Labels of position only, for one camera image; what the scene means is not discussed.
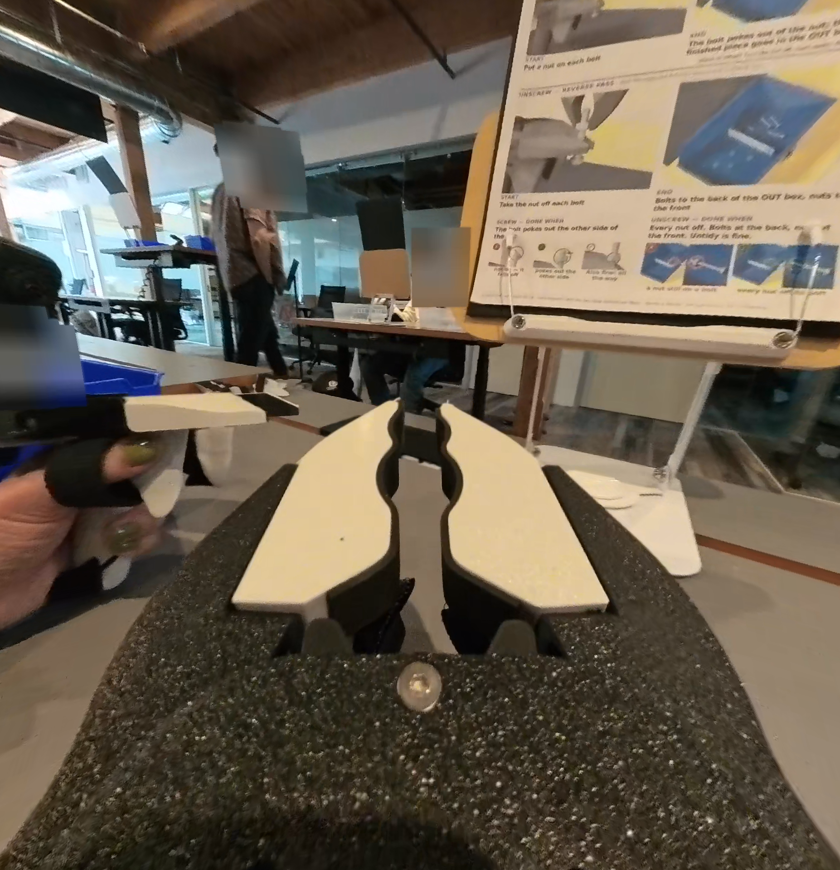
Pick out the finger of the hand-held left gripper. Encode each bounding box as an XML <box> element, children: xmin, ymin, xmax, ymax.
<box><xmin>122</xmin><ymin>393</ymin><xmax>300</xmax><ymax>434</ymax></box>

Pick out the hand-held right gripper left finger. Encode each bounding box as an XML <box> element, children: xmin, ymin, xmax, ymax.
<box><xmin>231</xmin><ymin>400</ymin><xmax>410</xmax><ymax>623</ymax></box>

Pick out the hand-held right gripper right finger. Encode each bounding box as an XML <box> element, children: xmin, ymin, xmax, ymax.
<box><xmin>437</xmin><ymin>404</ymin><xmax>610</xmax><ymax>621</ymax></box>

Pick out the person's left hand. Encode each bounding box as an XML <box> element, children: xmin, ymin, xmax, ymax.
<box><xmin>0</xmin><ymin>438</ymin><xmax>165</xmax><ymax>636</ymax></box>

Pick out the grey top table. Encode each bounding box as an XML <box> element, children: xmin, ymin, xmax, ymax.
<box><xmin>76</xmin><ymin>333</ymin><xmax>271</xmax><ymax>390</ymax></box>

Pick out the blue plastic bin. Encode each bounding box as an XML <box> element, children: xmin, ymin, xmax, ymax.
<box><xmin>0</xmin><ymin>442</ymin><xmax>57</xmax><ymax>493</ymax></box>
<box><xmin>80</xmin><ymin>357</ymin><xmax>165</xmax><ymax>410</ymax></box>

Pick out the black and white cardboard piece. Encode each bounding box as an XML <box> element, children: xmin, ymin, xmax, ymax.
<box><xmin>195</xmin><ymin>376</ymin><xmax>293</xmax><ymax>401</ymax></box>

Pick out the group of black chairs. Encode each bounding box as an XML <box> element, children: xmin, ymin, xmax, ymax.
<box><xmin>59</xmin><ymin>275</ymin><xmax>189</xmax><ymax>344</ymax></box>

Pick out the black backpack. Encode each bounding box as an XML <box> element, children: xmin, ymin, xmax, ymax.
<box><xmin>313</xmin><ymin>370</ymin><xmax>361</xmax><ymax>402</ymax></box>

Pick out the standing desk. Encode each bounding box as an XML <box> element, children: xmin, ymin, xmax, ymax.
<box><xmin>100</xmin><ymin>245</ymin><xmax>220</xmax><ymax>351</ymax></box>

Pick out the black office chair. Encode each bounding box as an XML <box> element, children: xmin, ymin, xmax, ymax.
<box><xmin>304</xmin><ymin>285</ymin><xmax>356</xmax><ymax>382</ymax></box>

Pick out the white box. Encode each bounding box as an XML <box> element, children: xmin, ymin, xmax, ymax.
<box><xmin>333</xmin><ymin>299</ymin><xmax>415</xmax><ymax>326</ymax></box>

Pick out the wooden top desk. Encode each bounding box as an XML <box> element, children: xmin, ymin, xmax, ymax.
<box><xmin>294</xmin><ymin>316</ymin><xmax>505</xmax><ymax>412</ymax></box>

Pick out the white document stand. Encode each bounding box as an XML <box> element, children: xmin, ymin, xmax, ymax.
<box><xmin>503</xmin><ymin>314</ymin><xmax>799</xmax><ymax>580</ymax></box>

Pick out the cardboard panel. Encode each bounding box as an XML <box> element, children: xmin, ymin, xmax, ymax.
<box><xmin>360</xmin><ymin>249</ymin><xmax>412</xmax><ymax>300</ymax></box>

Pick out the wooden column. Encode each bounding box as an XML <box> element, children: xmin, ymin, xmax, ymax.
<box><xmin>114</xmin><ymin>105</ymin><xmax>157</xmax><ymax>242</ymax></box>

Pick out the wooden backing board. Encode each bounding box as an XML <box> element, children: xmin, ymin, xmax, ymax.
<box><xmin>459</xmin><ymin>102</ymin><xmax>840</xmax><ymax>371</ymax></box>

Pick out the black ceiling panel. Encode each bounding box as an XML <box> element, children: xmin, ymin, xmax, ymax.
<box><xmin>0</xmin><ymin>60</ymin><xmax>109</xmax><ymax>144</ymax></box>

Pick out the instruction sheet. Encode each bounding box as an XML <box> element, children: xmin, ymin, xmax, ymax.
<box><xmin>471</xmin><ymin>0</ymin><xmax>840</xmax><ymax>320</ymax></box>

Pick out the silver ventilation duct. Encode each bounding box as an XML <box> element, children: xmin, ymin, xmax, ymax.
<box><xmin>0</xmin><ymin>14</ymin><xmax>183</xmax><ymax>140</ymax></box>

